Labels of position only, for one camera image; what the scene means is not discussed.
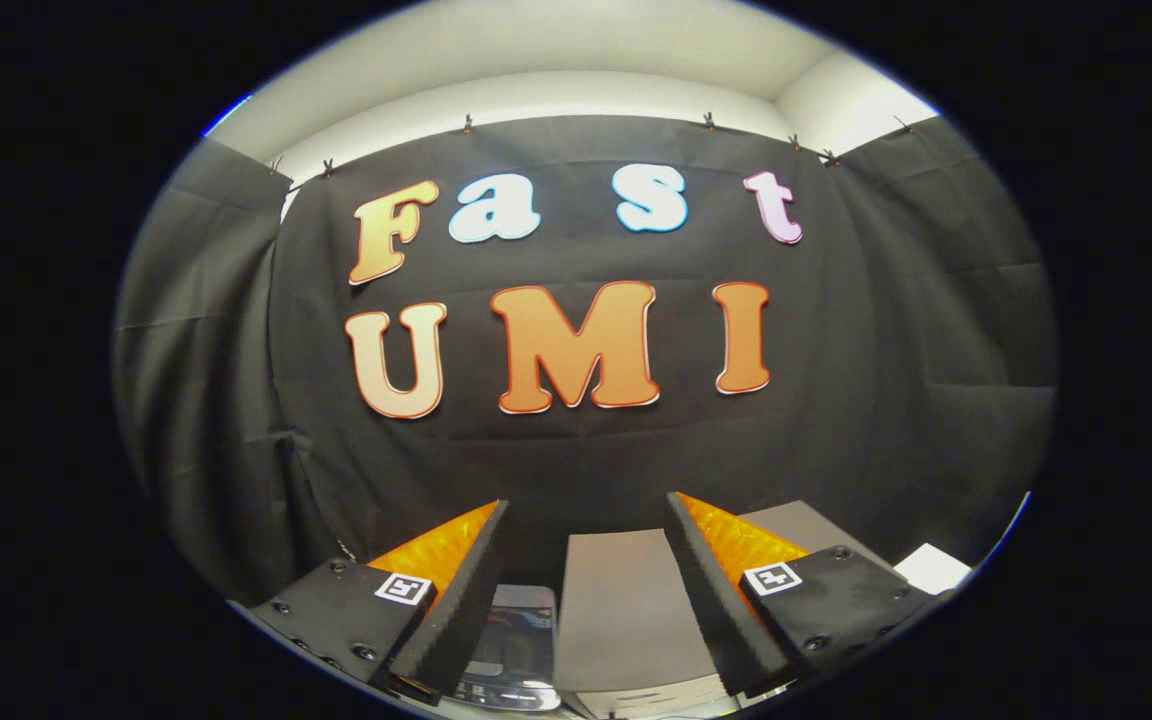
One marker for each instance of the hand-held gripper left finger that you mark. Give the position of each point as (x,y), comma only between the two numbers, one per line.
(456,620)

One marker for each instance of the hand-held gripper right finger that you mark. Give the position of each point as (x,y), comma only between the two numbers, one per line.
(721,620)

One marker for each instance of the black washing machine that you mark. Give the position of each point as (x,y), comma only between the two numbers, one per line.
(516,640)

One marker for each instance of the black backdrop cloth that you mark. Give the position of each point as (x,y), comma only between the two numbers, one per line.
(586,460)

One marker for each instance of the white box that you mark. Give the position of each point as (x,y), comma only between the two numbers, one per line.
(936,570)

